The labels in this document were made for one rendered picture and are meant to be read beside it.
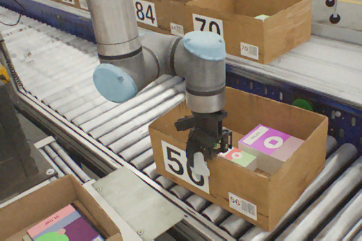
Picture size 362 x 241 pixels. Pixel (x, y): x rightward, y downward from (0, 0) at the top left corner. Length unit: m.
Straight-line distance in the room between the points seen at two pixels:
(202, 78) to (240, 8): 1.02
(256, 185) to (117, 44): 0.44
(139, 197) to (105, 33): 0.54
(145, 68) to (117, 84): 0.07
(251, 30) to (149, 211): 0.72
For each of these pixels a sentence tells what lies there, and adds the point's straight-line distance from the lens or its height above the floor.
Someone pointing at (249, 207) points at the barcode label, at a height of 0.80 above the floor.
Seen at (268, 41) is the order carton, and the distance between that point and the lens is 1.45.
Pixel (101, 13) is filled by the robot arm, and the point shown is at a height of 1.31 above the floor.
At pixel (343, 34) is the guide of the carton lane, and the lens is 1.65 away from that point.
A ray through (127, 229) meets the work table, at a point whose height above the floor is 0.75.
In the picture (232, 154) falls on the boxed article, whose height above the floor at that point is 0.80.
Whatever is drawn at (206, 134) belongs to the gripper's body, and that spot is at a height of 0.98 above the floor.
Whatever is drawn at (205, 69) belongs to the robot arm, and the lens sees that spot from 0.86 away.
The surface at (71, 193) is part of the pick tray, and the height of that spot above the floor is 0.79.
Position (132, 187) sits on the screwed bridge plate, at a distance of 1.19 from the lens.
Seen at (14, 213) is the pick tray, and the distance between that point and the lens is 1.16.
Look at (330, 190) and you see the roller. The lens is 1.15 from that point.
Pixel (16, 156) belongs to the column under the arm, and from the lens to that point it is 1.30.
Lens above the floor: 1.53
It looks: 31 degrees down
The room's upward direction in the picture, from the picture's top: 8 degrees counter-clockwise
